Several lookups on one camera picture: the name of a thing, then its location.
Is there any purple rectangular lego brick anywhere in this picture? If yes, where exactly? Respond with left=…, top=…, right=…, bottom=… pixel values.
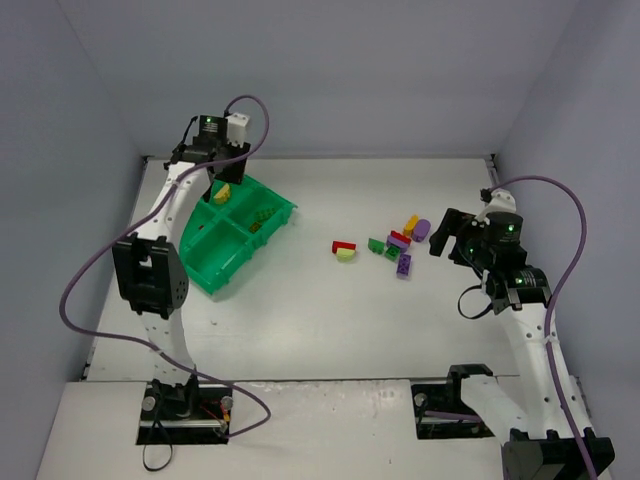
left=396, top=253, right=412, bottom=278

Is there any green square lego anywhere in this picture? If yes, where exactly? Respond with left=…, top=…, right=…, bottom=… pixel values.
left=385, top=245, right=401, bottom=262

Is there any green curved lego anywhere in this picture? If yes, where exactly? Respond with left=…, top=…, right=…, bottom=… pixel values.
left=367, top=238, right=385, bottom=255

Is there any yellow oval lego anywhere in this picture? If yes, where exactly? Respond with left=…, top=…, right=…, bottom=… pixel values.
left=213, top=183, right=232, bottom=205

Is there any black cable loop right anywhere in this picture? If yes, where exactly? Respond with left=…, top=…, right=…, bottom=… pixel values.
left=458, top=284, right=494, bottom=320

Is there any purple oval lego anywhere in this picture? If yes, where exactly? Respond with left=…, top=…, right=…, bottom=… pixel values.
left=412, top=218, right=431, bottom=242

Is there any yellow curved lego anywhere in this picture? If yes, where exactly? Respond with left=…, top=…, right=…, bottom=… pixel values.
left=403, top=215, right=420, bottom=237

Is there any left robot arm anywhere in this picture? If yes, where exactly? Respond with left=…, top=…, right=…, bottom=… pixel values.
left=112, top=112, right=250, bottom=419

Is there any lime half round lego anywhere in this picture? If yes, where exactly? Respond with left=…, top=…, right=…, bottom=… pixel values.
left=335, top=248, right=356, bottom=262

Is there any green compartment tray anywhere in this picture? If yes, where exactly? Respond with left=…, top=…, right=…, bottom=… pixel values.
left=180, top=176, right=297, bottom=295

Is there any red lego brick centre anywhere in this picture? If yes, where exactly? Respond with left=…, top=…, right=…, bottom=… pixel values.
left=331, top=240, right=357, bottom=254

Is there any black thin cable left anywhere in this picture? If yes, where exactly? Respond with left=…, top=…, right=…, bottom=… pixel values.
left=141, top=394, right=176, bottom=473

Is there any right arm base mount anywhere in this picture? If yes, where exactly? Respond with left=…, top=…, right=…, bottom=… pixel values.
left=410, top=382, right=494, bottom=440

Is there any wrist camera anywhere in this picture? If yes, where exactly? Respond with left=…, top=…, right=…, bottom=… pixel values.
left=225, top=112, right=251, bottom=147
left=474, top=188, right=517, bottom=223

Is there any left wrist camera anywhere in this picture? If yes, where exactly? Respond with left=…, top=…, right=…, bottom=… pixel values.
left=225, top=112, right=251, bottom=147

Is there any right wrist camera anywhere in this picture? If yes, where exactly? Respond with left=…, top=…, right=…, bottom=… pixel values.
left=474, top=188, right=517, bottom=223

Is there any red long lego brick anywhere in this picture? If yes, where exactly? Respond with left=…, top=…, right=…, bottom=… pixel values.
left=390, top=230, right=411, bottom=245

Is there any green lego brick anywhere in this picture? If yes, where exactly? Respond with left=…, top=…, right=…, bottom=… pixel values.
left=255, top=207, right=277, bottom=223

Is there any purple curved lego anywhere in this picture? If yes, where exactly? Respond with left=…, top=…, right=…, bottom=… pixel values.
left=386, top=235, right=409, bottom=252

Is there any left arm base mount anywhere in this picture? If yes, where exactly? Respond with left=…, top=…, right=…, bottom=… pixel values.
left=136, top=383, right=233, bottom=446

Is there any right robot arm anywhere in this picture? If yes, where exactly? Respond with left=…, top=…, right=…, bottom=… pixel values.
left=429, top=208, right=615, bottom=479

